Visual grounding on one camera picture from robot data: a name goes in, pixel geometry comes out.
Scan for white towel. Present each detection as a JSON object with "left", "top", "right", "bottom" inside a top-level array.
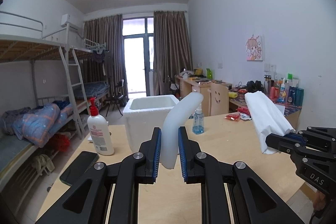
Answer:
[{"left": 244, "top": 91, "right": 295, "bottom": 155}]

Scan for white foam tube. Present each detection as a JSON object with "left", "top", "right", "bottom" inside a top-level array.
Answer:
[{"left": 160, "top": 92, "right": 203, "bottom": 169}]

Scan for person's right hand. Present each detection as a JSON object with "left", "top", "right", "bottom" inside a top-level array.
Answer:
[{"left": 313, "top": 190, "right": 326, "bottom": 211}]

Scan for black smartphone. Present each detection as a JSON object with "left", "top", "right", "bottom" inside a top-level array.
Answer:
[{"left": 59, "top": 151, "right": 99, "bottom": 186}]

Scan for white lotion pump bottle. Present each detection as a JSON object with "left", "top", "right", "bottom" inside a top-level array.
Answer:
[{"left": 87, "top": 97, "right": 114, "bottom": 156}]

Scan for red snack packet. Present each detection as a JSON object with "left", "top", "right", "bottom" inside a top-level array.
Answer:
[{"left": 225, "top": 112, "right": 240, "bottom": 122}]

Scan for black headphones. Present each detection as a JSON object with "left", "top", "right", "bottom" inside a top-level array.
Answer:
[{"left": 246, "top": 80, "right": 264, "bottom": 93}]

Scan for blue plaid quilt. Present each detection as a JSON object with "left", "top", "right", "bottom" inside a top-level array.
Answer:
[{"left": 1, "top": 101, "right": 73, "bottom": 148}]

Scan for blue spray bottle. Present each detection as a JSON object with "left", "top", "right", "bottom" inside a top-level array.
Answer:
[{"left": 192, "top": 104, "right": 205, "bottom": 135}]

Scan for white styrofoam box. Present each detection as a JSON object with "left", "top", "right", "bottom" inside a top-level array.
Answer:
[{"left": 123, "top": 95, "right": 179, "bottom": 152}]

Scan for wooden smiley chair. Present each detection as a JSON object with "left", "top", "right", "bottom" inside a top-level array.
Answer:
[{"left": 210, "top": 83, "right": 229, "bottom": 116}]

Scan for black folding chair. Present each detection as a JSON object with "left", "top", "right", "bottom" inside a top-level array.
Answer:
[{"left": 104, "top": 79, "right": 125, "bottom": 117}]

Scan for metal bunk bed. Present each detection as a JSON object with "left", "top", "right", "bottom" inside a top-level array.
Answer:
[{"left": 1, "top": 19, "right": 105, "bottom": 186}]

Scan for wooden desk with drawers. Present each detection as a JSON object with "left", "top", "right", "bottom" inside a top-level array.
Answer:
[{"left": 175, "top": 75, "right": 232, "bottom": 102}]

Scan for brown right curtain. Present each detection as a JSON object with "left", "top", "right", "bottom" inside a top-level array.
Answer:
[{"left": 153, "top": 11, "right": 193, "bottom": 96}]

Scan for brown curtain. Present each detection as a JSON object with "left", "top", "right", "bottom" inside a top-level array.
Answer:
[
  {"left": 153, "top": 11, "right": 193, "bottom": 96},
  {"left": 84, "top": 14, "right": 128, "bottom": 96}
]

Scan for brown left curtain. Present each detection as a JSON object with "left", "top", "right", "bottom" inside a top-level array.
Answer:
[{"left": 84, "top": 14, "right": 128, "bottom": 96}]

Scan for glass balcony door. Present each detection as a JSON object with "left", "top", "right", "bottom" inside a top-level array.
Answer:
[{"left": 122, "top": 17, "right": 154, "bottom": 99}]

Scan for white air conditioner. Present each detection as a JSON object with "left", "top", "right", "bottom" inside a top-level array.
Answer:
[{"left": 60, "top": 14, "right": 83, "bottom": 30}]

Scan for anime girl wall picture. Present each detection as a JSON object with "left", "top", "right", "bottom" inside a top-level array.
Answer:
[{"left": 245, "top": 35, "right": 263, "bottom": 61}]

